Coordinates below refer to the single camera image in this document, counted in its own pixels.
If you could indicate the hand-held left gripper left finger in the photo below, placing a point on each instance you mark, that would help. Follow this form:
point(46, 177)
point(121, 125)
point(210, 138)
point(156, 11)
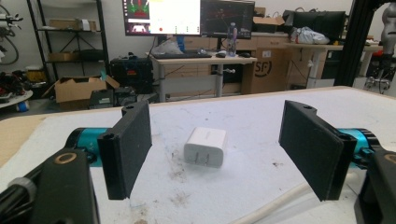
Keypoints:
point(124, 152)

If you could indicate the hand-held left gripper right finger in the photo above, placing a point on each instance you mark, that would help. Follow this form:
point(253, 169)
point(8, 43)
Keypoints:
point(314, 149)

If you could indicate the white charger plug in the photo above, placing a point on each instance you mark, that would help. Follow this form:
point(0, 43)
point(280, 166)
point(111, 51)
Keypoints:
point(207, 146)

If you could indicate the black computer tower green label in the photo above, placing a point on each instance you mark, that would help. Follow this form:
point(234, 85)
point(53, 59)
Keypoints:
point(101, 99)

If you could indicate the open cardboard box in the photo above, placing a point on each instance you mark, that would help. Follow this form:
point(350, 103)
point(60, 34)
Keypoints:
point(77, 91)

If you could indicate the black hard case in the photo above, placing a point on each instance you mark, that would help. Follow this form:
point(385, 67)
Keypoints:
point(130, 74)

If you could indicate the white foam mat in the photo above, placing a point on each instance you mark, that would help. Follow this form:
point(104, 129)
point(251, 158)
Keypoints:
point(243, 115)

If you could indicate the large printed cardboard box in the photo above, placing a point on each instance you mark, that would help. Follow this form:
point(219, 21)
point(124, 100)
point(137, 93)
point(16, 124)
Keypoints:
point(267, 71)

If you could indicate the long white desk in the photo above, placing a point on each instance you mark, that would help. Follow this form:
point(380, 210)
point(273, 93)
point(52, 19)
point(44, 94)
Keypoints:
point(317, 48)

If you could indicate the black keyboard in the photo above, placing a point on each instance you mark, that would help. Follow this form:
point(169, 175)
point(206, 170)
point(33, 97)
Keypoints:
point(180, 56)

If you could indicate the white plastic bag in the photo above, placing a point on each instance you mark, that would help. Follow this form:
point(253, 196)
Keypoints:
point(308, 36)

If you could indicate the clear plastic bag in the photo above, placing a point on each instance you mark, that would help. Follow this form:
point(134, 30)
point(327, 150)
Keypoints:
point(168, 48)

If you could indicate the small cardboard box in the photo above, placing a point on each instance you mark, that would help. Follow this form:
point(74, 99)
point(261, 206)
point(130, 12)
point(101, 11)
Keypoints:
point(62, 56)

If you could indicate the black computer mouse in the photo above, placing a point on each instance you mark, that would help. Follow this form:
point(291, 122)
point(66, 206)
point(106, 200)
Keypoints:
point(245, 55)

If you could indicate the white desk with wooden top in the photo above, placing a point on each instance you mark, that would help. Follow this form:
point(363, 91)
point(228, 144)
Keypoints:
point(202, 60)

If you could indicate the round white table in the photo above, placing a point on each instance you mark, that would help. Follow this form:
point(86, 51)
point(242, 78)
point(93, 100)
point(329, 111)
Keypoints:
point(15, 99)

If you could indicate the black metal shelf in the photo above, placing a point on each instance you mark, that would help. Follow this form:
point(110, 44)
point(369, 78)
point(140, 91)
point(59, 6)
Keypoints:
point(102, 31)

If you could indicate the black bag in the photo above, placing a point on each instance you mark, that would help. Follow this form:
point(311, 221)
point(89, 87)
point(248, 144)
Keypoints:
point(317, 20)

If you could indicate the grey computer mouse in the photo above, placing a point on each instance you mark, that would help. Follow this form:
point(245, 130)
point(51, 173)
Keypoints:
point(221, 54)

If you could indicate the clear plastic bottle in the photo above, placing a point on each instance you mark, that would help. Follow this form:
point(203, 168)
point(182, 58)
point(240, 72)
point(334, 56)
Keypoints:
point(232, 40)

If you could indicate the flat cardboard box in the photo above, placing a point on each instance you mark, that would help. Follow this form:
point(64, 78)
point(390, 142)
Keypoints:
point(67, 24)

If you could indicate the grey robot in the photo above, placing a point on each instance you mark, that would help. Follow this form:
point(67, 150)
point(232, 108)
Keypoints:
point(389, 28)

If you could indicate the bright computer monitor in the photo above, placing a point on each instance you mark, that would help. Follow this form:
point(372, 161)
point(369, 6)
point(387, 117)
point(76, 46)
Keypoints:
point(174, 15)

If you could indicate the dark computer monitor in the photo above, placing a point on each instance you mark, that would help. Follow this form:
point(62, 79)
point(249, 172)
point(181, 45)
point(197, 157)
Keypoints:
point(227, 15)

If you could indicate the black aluminium post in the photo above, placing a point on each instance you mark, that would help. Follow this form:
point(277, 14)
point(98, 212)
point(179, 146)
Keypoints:
point(358, 40)

